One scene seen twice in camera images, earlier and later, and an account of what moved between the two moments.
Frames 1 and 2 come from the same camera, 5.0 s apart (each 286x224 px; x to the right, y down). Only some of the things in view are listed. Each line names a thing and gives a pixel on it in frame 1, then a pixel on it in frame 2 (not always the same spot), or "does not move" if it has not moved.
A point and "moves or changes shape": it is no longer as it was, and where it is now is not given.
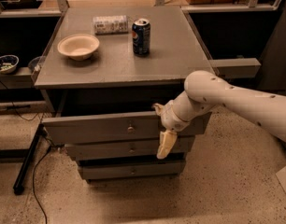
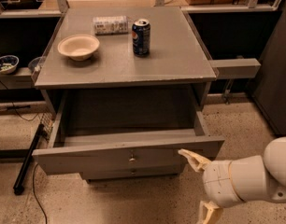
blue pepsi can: (141, 36) does not move
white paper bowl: (78, 47) does not move
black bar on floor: (19, 186) does not move
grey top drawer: (115, 126) moves or changes shape
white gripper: (171, 119) → (218, 183)
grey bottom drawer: (132, 171) does not move
